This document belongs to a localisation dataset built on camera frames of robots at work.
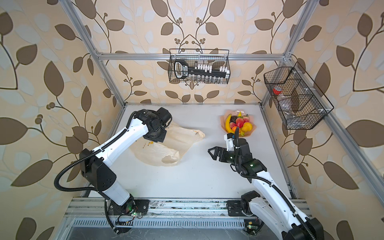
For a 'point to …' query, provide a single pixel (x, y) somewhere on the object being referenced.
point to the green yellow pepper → (239, 115)
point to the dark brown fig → (233, 119)
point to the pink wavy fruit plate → (235, 112)
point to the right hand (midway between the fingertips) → (215, 153)
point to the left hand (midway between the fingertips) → (159, 137)
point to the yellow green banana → (227, 124)
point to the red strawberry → (232, 124)
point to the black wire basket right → (294, 97)
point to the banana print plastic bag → (165, 153)
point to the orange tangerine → (234, 128)
